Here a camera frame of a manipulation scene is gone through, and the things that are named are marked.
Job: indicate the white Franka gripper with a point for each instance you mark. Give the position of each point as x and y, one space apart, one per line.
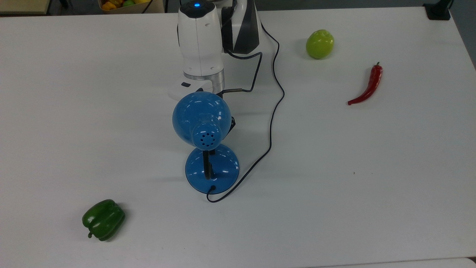
186 87

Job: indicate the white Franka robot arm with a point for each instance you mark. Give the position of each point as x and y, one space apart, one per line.
200 37

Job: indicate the blue desk lamp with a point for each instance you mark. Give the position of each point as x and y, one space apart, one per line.
197 111

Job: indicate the green apple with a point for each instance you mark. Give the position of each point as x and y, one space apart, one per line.
319 44

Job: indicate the black stand legs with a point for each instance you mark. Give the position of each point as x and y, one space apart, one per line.
166 4

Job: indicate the cardboard box of toy fruit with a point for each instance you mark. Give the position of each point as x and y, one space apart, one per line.
156 7

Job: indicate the red chili pepper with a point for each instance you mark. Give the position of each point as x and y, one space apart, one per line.
373 82

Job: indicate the small green toy fruit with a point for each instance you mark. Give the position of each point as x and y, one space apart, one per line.
128 3

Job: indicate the green bell pepper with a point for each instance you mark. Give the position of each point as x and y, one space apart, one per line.
104 219

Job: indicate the orange toy pepper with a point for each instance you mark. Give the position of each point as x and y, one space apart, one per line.
108 5

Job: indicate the light wooden board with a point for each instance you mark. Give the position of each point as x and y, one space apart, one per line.
22 5

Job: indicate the black table clamp mount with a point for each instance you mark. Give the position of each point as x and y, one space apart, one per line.
437 10

